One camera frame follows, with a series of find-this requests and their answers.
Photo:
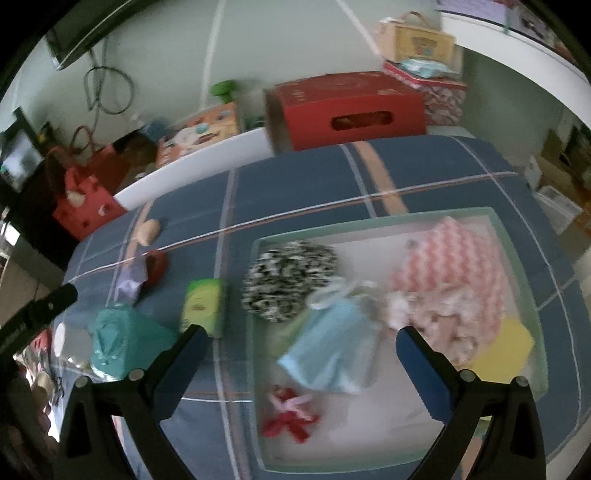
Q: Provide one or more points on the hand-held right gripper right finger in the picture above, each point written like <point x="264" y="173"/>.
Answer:
<point x="415" y="355"/>

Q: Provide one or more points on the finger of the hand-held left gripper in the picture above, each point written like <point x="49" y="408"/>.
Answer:
<point x="41" y="314"/>

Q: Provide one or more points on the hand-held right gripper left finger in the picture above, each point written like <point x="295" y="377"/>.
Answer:
<point x="191" y="344"/>

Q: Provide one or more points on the pink plush toy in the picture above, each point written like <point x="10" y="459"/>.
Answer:
<point x="399" y="309"/>

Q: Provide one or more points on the white tray with mint rim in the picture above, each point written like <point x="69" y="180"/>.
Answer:
<point x="369" y="424"/>

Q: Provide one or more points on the yellow cloth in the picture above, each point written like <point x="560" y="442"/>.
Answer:
<point x="503" y="346"/>

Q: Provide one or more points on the light blue cloth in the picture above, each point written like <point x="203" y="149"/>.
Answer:
<point x="323" y="350"/>

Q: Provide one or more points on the pink zigzag towel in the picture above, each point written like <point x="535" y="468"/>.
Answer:
<point x="452" y="263"/>

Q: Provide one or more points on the black and white scrunchie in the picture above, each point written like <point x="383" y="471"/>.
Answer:
<point x="286" y="277"/>

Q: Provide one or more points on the green tissue packet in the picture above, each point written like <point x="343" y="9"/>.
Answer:
<point x="203" y="304"/>

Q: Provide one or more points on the teal bag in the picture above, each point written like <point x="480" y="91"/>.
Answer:
<point x="124" y="341"/>

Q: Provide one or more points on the red scrunchie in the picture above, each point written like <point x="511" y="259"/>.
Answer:
<point x="157" y="267"/>

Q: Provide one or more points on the purple cloth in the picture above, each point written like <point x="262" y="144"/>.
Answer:
<point x="129" y="286"/>

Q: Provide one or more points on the red and pink hair bow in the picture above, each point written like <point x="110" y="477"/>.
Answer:
<point x="281" y="422"/>

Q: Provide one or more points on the beige wooden toy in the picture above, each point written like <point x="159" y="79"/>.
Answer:
<point x="148" y="232"/>

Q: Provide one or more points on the small monitor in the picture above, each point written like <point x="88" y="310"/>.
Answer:
<point x="18" y="157"/>

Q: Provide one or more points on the white headboard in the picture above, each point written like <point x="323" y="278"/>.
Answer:
<point x="194" y="161"/>

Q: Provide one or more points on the colourful printed box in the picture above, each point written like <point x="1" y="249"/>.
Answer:
<point x="198" y="134"/>

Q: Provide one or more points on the teal container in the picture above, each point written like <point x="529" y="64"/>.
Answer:
<point x="154" y="128"/>

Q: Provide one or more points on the stack of cardboard boxes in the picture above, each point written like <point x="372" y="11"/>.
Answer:
<point x="558" y="184"/>

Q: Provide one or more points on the patterned fabric bin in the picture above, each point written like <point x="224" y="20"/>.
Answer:
<point x="438" y="101"/>

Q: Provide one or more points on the green toy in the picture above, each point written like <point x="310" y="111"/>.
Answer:
<point x="224" y="87"/>

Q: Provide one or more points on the red cardboard box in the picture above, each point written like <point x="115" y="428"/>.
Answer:
<point x="323" y="101"/>

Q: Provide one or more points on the light blue wipes packet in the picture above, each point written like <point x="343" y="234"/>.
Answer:
<point x="425" y="68"/>

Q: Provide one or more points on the yellow printed handbag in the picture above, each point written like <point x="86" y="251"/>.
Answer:
<point x="415" y="44"/>

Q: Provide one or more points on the white curved shelf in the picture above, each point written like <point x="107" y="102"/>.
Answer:
<point x="517" y="50"/>

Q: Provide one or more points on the black wall television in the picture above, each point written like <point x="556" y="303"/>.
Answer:
<point x="78" y="27"/>

